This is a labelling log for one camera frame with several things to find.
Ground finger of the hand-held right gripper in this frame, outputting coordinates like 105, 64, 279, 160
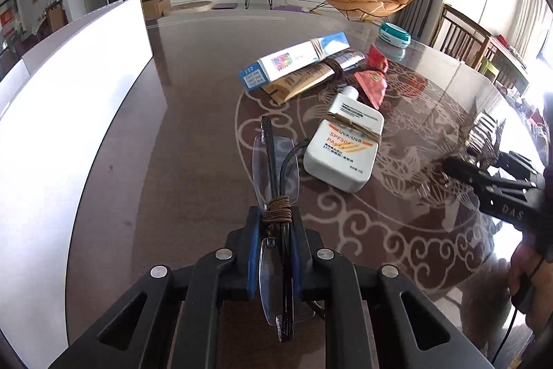
443, 155, 497, 197
490, 150, 544, 179

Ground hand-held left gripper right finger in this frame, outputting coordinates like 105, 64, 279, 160
289, 213, 493, 369

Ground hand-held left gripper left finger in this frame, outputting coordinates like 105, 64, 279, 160
47, 205, 264, 369

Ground clear hair claw clip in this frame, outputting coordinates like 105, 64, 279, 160
458, 103, 508, 162

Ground black rimless eyeglasses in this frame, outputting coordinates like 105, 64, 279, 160
251, 116, 325, 343

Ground blue and white long box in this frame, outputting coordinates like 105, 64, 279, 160
240, 32, 350, 94

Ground large white cardboard box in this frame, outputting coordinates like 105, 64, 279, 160
0, 0, 155, 352

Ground teal round container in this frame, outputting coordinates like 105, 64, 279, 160
379, 22, 411, 49

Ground person's right hand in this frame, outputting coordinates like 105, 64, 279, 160
505, 239, 553, 331

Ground green stool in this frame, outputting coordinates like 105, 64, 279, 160
477, 58, 497, 82

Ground wooden side table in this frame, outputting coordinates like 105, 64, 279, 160
488, 36, 532, 93

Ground white sunscreen bottle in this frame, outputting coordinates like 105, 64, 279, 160
302, 86, 385, 193

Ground dark wooden chair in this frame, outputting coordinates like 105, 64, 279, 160
432, 3, 493, 69

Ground white sheer curtain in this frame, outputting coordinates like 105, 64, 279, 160
505, 0, 553, 63

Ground gold tube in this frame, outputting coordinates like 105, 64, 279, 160
263, 50, 368, 106

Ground beige round cushion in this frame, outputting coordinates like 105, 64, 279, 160
163, 1, 213, 16

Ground brown cardboard box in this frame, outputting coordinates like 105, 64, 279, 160
142, 0, 171, 20

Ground dining table with chairs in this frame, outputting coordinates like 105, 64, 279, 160
35, 0, 70, 37

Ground black cable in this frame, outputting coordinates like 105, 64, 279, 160
493, 265, 545, 369

